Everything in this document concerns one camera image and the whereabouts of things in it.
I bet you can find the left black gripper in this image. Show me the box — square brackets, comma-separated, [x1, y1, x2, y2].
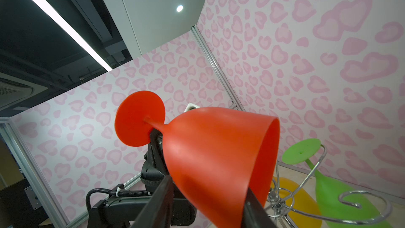
[141, 129, 168, 193]

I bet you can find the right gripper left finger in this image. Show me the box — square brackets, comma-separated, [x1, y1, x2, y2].
[131, 175, 174, 228]

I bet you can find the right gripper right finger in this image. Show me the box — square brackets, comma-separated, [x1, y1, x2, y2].
[241, 188, 277, 228]

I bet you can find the yellow wine glass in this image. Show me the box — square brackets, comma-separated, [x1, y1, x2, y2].
[279, 177, 322, 228]

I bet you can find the red wine glass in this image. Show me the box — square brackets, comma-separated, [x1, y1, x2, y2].
[115, 91, 280, 228]

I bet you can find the green wine glass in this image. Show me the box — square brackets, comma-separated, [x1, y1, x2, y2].
[282, 138, 393, 228]

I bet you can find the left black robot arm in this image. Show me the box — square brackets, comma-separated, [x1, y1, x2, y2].
[85, 129, 197, 228]

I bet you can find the ceiling strip light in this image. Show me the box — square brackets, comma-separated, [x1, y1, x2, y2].
[31, 0, 112, 72]

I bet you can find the chrome wire glass rack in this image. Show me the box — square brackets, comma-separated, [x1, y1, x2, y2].
[265, 138, 392, 228]

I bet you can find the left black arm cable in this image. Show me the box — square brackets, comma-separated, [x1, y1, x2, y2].
[85, 187, 149, 211]

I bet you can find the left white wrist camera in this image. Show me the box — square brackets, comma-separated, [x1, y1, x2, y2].
[184, 102, 200, 112]

